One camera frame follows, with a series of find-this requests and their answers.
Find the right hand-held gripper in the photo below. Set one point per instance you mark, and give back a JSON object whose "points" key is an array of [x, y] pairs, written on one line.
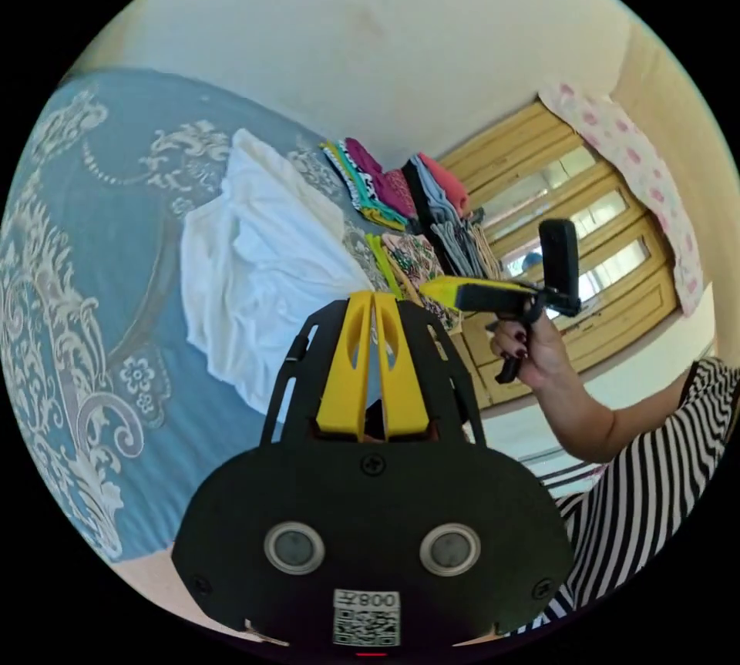
{"points": [[497, 300]]}

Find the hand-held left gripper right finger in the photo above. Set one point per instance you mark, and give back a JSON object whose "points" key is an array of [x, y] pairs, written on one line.
{"points": [[407, 387]]}

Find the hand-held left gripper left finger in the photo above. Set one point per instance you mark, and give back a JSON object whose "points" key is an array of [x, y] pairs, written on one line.
{"points": [[341, 387]]}

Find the person's right forearm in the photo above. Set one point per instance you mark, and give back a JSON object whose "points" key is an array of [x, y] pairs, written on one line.
{"points": [[584, 422]]}

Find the white short sleeve shirt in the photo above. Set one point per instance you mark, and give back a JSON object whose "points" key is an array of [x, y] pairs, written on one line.
{"points": [[266, 260]]}

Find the person's right hand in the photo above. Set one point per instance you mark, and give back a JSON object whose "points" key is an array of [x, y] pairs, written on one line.
{"points": [[540, 356]]}

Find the pile of clothes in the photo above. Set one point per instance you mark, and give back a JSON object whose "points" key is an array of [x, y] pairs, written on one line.
{"points": [[428, 197]]}

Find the wooden framed window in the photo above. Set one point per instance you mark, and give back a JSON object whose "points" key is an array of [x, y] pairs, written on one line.
{"points": [[607, 295]]}

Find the white curtain with pink flowers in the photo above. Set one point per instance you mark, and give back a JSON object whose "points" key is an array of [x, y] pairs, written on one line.
{"points": [[642, 168]]}

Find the person's body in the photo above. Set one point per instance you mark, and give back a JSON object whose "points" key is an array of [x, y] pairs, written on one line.
{"points": [[647, 503]]}

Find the bed with blue patterned sheet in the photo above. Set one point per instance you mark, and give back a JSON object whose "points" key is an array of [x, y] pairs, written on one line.
{"points": [[115, 226]]}

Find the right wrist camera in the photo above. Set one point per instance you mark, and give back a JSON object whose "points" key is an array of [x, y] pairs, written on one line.
{"points": [[559, 257]]}

